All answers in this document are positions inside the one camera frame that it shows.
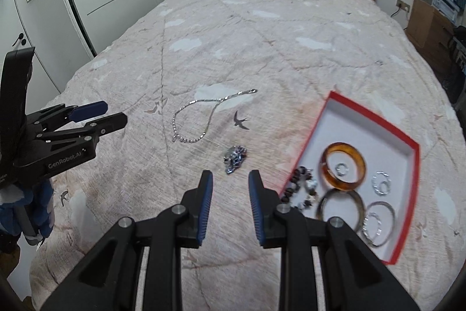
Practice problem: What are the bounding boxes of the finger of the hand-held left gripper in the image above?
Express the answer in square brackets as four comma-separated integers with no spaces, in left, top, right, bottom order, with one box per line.
[36,112,128,145]
[34,101,109,126]

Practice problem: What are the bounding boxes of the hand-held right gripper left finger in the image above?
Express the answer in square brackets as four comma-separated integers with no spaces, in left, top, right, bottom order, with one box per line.
[42,170,213,311]

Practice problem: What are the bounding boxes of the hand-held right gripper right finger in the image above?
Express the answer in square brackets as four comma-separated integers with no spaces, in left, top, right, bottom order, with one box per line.
[248,170,419,311]

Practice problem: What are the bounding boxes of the dark metallic bracelet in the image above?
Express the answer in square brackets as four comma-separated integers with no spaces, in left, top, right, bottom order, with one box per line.
[223,146,249,175]

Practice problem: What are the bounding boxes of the dark and white beaded bracelet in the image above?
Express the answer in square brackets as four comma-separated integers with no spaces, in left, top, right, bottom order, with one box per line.
[280,167,321,213]

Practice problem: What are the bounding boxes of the grey metal bangle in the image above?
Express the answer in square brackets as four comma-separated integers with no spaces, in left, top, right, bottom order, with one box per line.
[316,188,365,224]

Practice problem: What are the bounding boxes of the red cardboard box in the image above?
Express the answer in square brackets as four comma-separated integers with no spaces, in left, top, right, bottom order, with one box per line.
[278,90,421,266]

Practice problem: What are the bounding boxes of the person's left forearm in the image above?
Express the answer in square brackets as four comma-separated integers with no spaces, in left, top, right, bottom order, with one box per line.
[0,180,55,250]

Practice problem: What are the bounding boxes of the amber bangle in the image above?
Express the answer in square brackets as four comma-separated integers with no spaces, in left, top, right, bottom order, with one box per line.
[319,142,366,191]

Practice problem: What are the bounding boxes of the twisted silver bangle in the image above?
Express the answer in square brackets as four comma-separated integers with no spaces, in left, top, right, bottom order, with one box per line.
[359,212,384,242]

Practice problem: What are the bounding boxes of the thin silver bangle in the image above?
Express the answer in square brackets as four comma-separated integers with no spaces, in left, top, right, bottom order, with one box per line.
[364,201,396,247]

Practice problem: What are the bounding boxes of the pink printed blanket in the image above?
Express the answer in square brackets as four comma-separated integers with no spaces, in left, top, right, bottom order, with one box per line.
[29,0,466,311]

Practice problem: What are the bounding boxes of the wooden dresser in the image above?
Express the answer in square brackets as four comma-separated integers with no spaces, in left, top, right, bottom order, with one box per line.
[406,0,457,67]

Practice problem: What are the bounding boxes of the black bags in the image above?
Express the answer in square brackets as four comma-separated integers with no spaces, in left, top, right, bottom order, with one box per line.
[446,25,466,104]

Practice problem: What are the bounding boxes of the white printer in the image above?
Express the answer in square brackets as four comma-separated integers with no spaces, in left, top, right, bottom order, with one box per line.
[431,0,460,22]

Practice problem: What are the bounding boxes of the silver chain necklace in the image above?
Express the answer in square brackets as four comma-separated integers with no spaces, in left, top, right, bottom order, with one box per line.
[172,89,258,145]

